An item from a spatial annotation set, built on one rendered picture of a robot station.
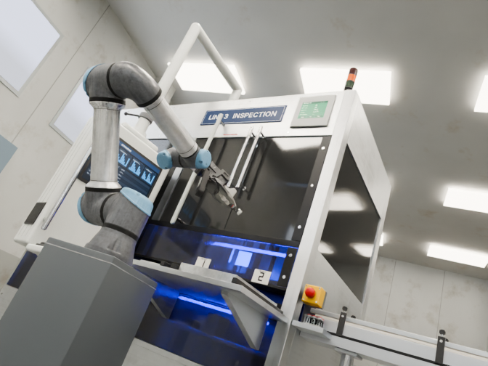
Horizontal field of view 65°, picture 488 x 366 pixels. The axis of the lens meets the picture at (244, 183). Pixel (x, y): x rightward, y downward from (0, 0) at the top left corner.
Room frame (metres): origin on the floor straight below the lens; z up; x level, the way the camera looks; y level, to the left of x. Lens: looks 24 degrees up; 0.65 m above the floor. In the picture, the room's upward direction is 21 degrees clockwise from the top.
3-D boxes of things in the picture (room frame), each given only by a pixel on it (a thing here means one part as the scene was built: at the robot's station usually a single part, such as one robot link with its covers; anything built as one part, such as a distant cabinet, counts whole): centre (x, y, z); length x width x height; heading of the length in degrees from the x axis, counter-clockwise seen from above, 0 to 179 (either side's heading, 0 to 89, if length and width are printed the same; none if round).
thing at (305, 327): (1.60, -0.47, 0.87); 0.14 x 0.13 x 0.02; 142
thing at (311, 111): (1.71, -0.21, 1.96); 0.21 x 0.01 x 0.21; 52
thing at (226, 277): (1.54, -0.10, 0.90); 0.34 x 0.26 x 0.04; 142
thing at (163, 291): (1.83, 0.21, 0.79); 0.34 x 0.03 x 0.13; 142
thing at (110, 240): (1.21, 0.30, 0.84); 0.15 x 0.15 x 0.10
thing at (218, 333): (2.24, 0.45, 0.73); 1.98 x 0.01 x 0.25; 52
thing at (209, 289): (1.69, 0.01, 0.87); 0.70 x 0.48 x 0.02; 52
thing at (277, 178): (1.77, -0.16, 1.50); 0.43 x 0.01 x 0.59; 52
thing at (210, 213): (2.05, 0.19, 1.50); 0.47 x 0.01 x 0.59; 52
